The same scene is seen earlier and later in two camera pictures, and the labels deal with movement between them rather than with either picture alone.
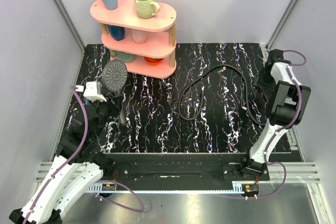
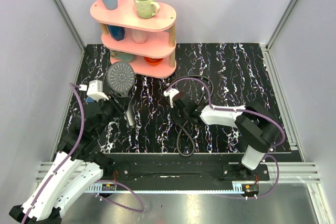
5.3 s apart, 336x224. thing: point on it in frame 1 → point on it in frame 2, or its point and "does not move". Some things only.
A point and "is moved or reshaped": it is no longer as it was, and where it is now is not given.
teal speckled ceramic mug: x=124 y=56 does not move
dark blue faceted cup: x=117 y=32 does not move
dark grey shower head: x=114 y=76 is moved or reshaped
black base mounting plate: x=180 y=167 does not move
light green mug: x=146 y=6 does not move
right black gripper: x=270 y=87 → x=174 y=118
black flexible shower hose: x=202 y=99 → x=186 y=122
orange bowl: x=153 y=61 does not move
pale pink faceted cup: x=138 y=36 does not move
